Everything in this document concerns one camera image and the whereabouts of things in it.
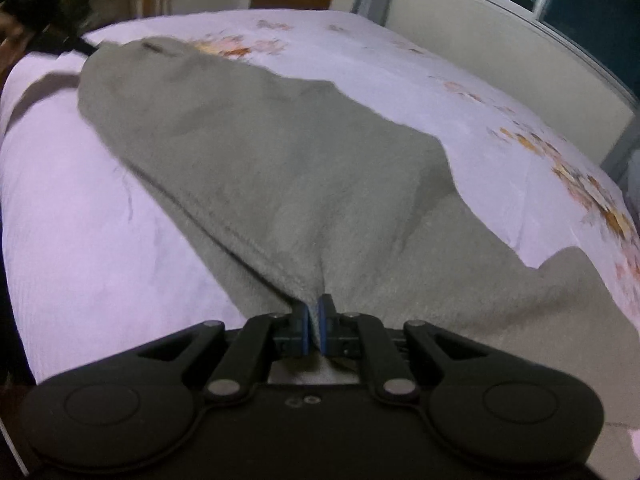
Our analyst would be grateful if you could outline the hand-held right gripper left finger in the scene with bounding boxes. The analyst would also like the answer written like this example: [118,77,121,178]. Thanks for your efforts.
[136,301,309,403]

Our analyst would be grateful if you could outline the grey pants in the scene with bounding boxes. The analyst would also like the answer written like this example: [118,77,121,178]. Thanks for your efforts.
[76,36,640,441]

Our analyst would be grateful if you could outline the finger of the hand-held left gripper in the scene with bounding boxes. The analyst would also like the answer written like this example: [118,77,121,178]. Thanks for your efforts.
[64,34,99,57]

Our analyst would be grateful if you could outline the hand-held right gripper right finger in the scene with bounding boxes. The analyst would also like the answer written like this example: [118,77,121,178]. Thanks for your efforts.
[318,294,501,404]

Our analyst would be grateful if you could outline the floral pink bed sheet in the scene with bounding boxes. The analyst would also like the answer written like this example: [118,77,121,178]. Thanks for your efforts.
[0,8,640,461]

